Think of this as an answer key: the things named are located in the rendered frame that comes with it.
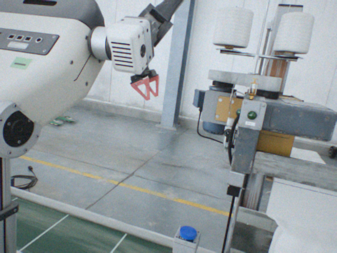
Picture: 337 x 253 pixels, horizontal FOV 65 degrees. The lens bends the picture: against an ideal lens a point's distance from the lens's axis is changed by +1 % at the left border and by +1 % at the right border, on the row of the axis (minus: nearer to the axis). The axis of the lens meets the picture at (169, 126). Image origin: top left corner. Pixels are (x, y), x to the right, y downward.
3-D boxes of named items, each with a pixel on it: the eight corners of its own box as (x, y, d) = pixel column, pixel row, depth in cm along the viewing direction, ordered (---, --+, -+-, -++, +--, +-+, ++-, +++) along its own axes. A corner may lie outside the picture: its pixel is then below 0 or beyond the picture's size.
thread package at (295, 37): (272, 50, 109) (281, 7, 106) (270, 53, 123) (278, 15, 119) (311, 54, 105) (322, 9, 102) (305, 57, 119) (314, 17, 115)
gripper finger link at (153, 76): (166, 93, 103) (157, 70, 101) (160, 95, 96) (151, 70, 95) (151, 98, 105) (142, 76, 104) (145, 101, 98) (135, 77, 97)
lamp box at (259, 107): (237, 126, 88) (243, 99, 86) (238, 124, 92) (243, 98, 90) (260, 130, 86) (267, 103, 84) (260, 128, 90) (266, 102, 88)
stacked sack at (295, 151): (275, 156, 408) (277, 147, 404) (275, 149, 447) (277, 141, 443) (323, 167, 386) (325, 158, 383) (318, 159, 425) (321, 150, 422)
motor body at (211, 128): (198, 132, 140) (206, 86, 134) (204, 127, 154) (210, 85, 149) (227, 137, 136) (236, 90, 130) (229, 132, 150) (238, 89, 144)
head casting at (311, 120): (229, 169, 96) (245, 89, 89) (234, 152, 119) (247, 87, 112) (319, 191, 88) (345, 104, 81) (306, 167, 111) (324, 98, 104)
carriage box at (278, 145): (231, 156, 125) (244, 91, 118) (236, 140, 156) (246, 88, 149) (287, 168, 118) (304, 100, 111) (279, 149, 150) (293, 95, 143)
